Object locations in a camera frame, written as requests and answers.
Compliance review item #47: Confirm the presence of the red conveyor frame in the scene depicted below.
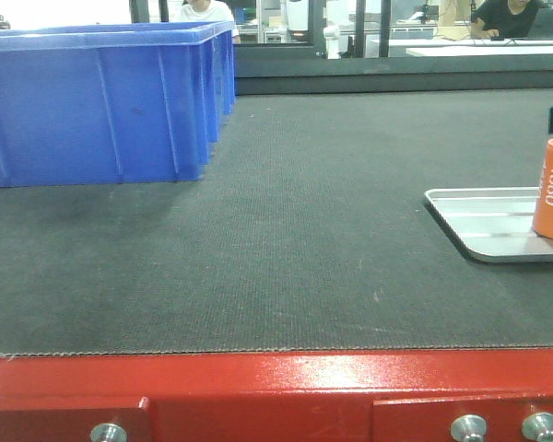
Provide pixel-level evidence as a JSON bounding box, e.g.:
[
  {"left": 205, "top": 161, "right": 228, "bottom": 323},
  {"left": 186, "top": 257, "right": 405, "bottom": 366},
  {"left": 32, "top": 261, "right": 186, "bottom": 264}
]
[{"left": 0, "top": 348, "right": 553, "bottom": 441}]

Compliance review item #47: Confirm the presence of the large blue plastic crate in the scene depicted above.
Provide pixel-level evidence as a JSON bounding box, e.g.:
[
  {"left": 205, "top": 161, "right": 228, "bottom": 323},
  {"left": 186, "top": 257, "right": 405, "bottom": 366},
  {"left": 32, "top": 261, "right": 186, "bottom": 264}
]
[{"left": 0, "top": 21, "right": 235, "bottom": 188}]

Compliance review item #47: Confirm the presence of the silver metal tray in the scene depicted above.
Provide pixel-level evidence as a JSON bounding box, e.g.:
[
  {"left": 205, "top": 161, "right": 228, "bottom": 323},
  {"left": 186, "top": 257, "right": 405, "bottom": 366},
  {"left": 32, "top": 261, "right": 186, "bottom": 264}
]
[{"left": 425, "top": 187, "right": 553, "bottom": 263}]

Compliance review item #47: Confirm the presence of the person in white shirt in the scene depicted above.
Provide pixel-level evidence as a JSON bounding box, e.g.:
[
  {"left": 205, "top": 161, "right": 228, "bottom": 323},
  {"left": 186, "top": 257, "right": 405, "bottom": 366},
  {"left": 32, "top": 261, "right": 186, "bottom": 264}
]
[{"left": 170, "top": 0, "right": 241, "bottom": 44}]

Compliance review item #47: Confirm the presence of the middle steel bolt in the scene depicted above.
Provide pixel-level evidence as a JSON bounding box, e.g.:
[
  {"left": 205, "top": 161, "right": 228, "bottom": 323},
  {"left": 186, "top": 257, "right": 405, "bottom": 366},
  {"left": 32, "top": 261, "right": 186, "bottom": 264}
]
[{"left": 450, "top": 414, "right": 488, "bottom": 442}]

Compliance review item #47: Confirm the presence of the steel bolt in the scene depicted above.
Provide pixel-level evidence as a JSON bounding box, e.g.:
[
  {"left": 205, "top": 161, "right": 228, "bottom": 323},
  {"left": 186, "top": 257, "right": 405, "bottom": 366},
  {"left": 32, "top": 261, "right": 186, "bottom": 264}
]
[
  {"left": 522, "top": 412, "right": 553, "bottom": 442},
  {"left": 89, "top": 423, "right": 128, "bottom": 442},
  {"left": 450, "top": 414, "right": 488, "bottom": 442}
]

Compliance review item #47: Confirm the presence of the left steel bolt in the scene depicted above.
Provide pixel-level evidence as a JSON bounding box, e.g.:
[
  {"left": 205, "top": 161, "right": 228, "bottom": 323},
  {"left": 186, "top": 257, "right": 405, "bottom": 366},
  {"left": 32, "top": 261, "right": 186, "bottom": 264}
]
[{"left": 89, "top": 423, "right": 128, "bottom": 442}]

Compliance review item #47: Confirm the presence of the person in black shirt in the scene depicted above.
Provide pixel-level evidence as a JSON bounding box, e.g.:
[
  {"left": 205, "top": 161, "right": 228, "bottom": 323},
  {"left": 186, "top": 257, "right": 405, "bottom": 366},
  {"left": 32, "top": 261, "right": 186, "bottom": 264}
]
[{"left": 470, "top": 0, "right": 547, "bottom": 40}]

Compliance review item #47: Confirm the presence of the black conveyor belt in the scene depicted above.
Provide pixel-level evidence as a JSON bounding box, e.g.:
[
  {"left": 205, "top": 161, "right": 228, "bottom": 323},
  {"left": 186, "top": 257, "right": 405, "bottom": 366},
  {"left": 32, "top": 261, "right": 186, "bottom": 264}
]
[{"left": 0, "top": 89, "right": 553, "bottom": 355}]

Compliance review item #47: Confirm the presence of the right steel bolt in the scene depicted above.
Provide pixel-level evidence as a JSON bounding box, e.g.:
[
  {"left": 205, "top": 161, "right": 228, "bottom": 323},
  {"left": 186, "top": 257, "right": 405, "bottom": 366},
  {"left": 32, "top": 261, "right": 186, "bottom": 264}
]
[{"left": 522, "top": 412, "right": 553, "bottom": 442}]

